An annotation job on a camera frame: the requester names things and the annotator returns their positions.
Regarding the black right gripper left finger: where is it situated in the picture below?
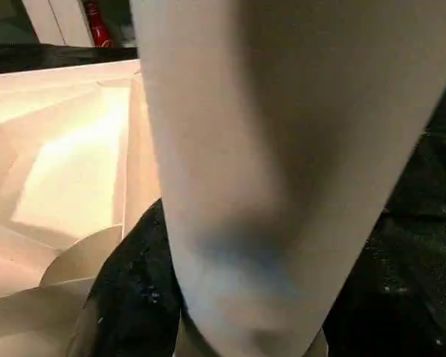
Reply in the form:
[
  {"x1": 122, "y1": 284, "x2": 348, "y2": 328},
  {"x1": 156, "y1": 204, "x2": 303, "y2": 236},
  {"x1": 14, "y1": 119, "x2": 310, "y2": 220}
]
[{"x1": 68, "y1": 198, "x2": 190, "y2": 357}]

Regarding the white glass-door cabinet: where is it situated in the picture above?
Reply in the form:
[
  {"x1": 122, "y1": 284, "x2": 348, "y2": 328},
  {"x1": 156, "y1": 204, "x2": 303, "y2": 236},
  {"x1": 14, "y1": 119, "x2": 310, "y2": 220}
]
[{"x1": 21, "y1": 0, "x2": 98, "y2": 48}]

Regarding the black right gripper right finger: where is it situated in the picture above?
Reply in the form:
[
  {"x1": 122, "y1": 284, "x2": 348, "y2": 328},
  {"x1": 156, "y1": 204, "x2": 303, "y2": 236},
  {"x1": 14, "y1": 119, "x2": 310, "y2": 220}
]
[{"x1": 322, "y1": 207, "x2": 446, "y2": 357}]

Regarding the red bottle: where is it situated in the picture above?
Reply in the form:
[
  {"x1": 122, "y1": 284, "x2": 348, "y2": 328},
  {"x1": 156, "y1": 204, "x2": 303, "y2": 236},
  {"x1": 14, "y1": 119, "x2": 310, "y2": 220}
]
[{"x1": 83, "y1": 0, "x2": 115, "y2": 50}]

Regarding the white plastic table top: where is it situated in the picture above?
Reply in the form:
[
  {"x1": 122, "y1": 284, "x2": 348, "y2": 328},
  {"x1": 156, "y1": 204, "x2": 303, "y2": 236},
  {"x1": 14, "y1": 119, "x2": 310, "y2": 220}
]
[{"x1": 0, "y1": 57, "x2": 165, "y2": 357}]

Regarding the white plastic table leg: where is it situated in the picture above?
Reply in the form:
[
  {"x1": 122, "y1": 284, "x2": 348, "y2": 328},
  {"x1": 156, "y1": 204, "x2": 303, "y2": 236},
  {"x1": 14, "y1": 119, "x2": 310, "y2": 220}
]
[{"x1": 129, "y1": 0, "x2": 446, "y2": 357}]

